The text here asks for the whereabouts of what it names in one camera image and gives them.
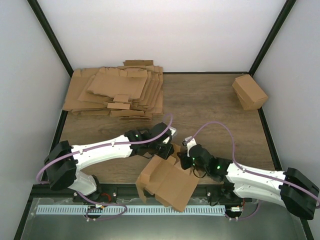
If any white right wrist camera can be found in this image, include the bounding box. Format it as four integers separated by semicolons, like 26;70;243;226
182;136;197;150

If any brown cardboard box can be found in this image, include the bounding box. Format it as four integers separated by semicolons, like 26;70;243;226
232;74;269;111
135;144;200;212

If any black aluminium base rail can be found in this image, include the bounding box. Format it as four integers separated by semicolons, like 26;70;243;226
32;183;247;204

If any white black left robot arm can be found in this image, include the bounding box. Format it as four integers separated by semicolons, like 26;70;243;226
44;122;177;202

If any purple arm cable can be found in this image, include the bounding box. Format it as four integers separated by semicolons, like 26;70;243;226
191;121;320;222
36;113;174;222

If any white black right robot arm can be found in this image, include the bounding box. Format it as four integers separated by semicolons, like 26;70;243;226
177;144;320;220

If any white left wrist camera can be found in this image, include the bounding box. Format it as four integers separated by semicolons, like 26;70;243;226
169;126;178;137

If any black right frame post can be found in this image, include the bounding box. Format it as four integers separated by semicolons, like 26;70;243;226
248;0;297;77

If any black frame post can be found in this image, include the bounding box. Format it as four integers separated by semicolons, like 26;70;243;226
27;0;74;77
248;0;297;77

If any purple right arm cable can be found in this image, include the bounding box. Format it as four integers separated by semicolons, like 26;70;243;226
191;121;320;222

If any light blue slotted cable duct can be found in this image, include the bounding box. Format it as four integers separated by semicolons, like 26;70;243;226
35;204;226;217

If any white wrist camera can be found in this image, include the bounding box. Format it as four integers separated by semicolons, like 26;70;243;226
182;136;197;150
169;126;178;137

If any black left frame post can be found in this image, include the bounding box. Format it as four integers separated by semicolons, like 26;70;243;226
27;0;74;77

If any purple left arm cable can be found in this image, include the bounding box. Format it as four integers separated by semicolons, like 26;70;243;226
36;113;174;222

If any stack of flat cardboard blanks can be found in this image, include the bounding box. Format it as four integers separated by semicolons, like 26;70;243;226
63;60;164;120

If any folded brown cardboard box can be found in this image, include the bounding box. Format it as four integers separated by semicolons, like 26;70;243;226
232;74;269;111

